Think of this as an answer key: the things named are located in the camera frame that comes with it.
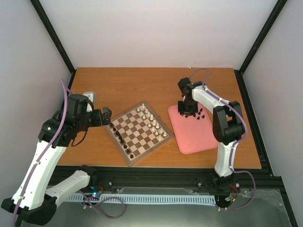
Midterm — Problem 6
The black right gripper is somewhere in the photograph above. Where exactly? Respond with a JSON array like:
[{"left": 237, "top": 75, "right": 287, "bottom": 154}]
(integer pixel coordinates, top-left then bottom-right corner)
[{"left": 178, "top": 98, "right": 198, "bottom": 116}]

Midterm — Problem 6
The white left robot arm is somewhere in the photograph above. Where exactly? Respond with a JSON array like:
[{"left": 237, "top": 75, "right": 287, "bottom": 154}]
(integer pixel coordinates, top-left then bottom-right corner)
[{"left": 1, "top": 94, "right": 112, "bottom": 227}]

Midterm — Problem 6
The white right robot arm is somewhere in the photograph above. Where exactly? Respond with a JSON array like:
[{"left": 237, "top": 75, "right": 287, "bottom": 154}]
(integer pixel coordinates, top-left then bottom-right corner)
[{"left": 178, "top": 78, "right": 247, "bottom": 192}]

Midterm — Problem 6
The wooden chess board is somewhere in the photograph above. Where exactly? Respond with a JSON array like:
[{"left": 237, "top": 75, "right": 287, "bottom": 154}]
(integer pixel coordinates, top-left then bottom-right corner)
[{"left": 105, "top": 101, "right": 174, "bottom": 167}]

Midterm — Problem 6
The white chess pieces row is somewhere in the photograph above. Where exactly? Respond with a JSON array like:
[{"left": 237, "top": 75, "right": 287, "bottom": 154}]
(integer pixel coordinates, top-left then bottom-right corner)
[{"left": 136, "top": 103, "right": 168, "bottom": 140}]

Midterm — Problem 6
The pink plastic tray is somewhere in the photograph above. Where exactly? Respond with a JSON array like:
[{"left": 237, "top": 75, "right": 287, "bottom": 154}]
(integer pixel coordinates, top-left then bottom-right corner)
[{"left": 168, "top": 104, "right": 218, "bottom": 155}]

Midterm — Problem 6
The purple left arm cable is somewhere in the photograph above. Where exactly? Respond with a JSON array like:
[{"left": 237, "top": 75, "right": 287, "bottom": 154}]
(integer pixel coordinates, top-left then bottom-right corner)
[{"left": 11, "top": 79, "right": 126, "bottom": 227}]

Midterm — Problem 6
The light blue cable duct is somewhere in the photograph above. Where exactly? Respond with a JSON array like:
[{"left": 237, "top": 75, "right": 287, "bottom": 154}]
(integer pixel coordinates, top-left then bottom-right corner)
[{"left": 65, "top": 192, "right": 216, "bottom": 205}]

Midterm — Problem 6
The black aluminium frame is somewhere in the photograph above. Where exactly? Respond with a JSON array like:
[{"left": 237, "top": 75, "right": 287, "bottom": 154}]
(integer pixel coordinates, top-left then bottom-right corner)
[{"left": 31, "top": 0, "right": 298, "bottom": 227}]

